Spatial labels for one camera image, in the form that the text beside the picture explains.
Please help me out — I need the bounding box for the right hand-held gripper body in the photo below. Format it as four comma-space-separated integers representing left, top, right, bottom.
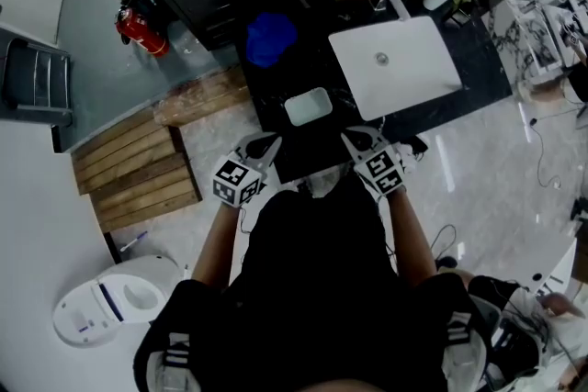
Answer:
351, 137, 408, 197

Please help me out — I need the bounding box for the wooden slat pallet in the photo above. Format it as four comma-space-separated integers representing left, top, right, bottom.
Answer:
71, 112, 204, 235

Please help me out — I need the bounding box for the chrome faucet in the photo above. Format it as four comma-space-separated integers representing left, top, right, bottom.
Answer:
382, 0, 413, 22

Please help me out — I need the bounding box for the small white rectangular tray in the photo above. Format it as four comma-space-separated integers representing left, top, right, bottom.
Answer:
283, 87, 334, 128

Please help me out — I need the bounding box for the person's right forearm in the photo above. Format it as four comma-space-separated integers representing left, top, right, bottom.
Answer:
385, 192, 437, 288

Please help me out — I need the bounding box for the thin black floor cable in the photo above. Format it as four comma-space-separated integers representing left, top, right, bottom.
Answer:
526, 116, 564, 190

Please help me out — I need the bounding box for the person's black shirt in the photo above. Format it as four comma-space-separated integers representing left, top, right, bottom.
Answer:
132, 178, 491, 392

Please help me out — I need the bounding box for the marble sample rack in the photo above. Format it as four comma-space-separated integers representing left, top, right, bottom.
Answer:
486, 0, 588, 83

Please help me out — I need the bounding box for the white rectangular sink basin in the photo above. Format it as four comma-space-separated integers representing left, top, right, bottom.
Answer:
328, 16, 463, 122

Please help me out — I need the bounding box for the person's left forearm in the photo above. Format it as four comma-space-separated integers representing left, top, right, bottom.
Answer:
190, 204, 240, 288

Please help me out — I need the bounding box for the grey metal rack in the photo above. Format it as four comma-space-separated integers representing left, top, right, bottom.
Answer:
0, 25, 74, 126

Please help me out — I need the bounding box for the black marble vanity counter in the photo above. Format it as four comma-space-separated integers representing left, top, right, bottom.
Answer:
236, 0, 514, 185

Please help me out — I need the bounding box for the white toilet with open lid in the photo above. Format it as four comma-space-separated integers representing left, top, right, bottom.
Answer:
51, 254, 182, 350

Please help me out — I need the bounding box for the rough wooden block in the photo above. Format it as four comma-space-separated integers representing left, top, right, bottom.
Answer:
153, 68, 252, 128

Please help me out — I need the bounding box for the red fire extinguisher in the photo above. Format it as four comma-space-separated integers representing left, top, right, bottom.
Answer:
115, 6, 171, 59

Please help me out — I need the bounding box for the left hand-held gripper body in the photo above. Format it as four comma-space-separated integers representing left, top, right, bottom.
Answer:
211, 140, 275, 210

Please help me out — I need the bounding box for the blue cloth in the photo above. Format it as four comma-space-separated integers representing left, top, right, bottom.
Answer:
245, 12, 299, 69

